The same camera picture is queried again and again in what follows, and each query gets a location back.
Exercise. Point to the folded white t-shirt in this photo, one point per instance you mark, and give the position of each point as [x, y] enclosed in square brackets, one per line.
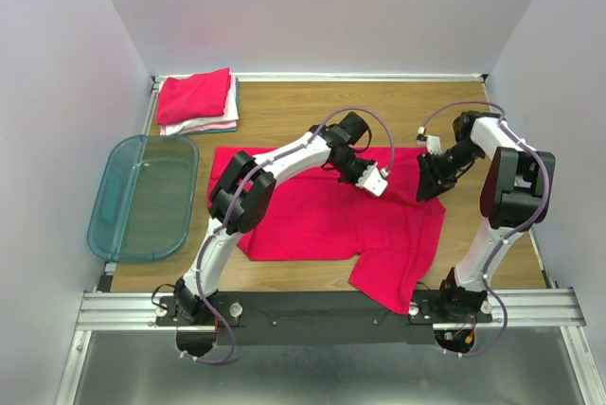
[194, 122]

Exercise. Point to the aluminium frame rail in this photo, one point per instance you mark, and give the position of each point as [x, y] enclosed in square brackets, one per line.
[518, 308]

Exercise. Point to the metal lower shelf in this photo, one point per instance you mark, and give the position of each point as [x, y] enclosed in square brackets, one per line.
[530, 366]

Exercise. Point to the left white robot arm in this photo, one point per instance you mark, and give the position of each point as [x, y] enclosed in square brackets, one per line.
[241, 197]

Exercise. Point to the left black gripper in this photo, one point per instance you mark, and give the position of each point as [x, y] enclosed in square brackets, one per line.
[365, 164]

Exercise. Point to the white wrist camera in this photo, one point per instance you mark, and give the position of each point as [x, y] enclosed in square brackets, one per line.
[373, 181]
[432, 143]

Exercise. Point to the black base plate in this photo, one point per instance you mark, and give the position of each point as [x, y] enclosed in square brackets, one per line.
[335, 317]

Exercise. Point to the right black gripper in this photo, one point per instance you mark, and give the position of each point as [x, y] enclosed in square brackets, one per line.
[430, 179]

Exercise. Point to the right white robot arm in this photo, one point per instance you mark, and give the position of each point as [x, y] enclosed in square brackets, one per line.
[514, 197]

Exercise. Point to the teal plastic bin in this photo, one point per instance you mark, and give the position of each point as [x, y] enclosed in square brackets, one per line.
[145, 199]

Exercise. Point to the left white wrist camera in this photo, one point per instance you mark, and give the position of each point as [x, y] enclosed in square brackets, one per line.
[373, 181]

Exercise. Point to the folded pink t-shirt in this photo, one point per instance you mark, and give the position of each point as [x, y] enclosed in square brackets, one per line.
[210, 128]

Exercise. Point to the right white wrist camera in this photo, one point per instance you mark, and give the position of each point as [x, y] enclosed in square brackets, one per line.
[432, 143]

